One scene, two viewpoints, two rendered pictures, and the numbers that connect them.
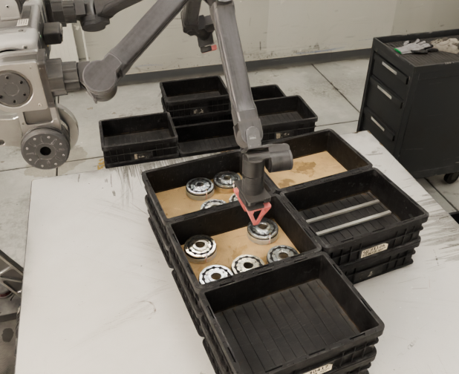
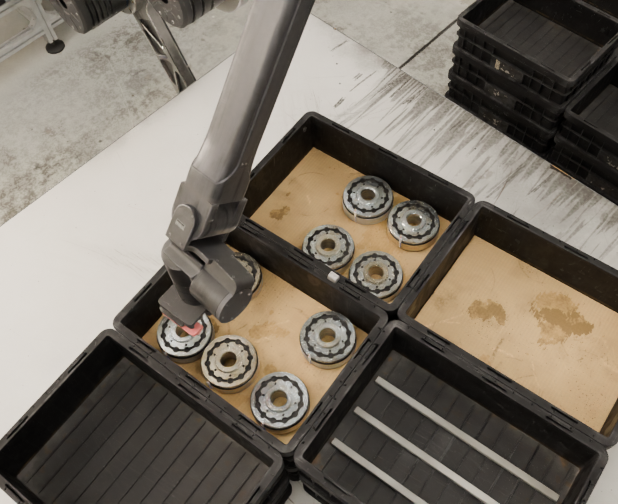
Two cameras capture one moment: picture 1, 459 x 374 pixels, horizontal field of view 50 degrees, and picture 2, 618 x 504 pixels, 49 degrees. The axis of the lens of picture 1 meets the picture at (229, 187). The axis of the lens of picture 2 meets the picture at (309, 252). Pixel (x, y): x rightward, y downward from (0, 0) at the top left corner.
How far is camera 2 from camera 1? 113 cm
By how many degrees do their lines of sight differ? 46
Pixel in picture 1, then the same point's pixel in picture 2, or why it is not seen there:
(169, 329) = not seen: hidden behind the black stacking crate
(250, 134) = (180, 217)
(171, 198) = (325, 177)
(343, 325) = not seen: outside the picture
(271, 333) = (135, 456)
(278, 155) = (205, 285)
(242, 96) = (215, 146)
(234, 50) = (252, 53)
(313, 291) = (246, 478)
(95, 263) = not seen: hidden behind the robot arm
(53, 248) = (196, 117)
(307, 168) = (561, 326)
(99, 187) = (338, 79)
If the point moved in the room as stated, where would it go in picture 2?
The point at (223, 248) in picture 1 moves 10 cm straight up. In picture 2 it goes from (261, 306) to (255, 282)
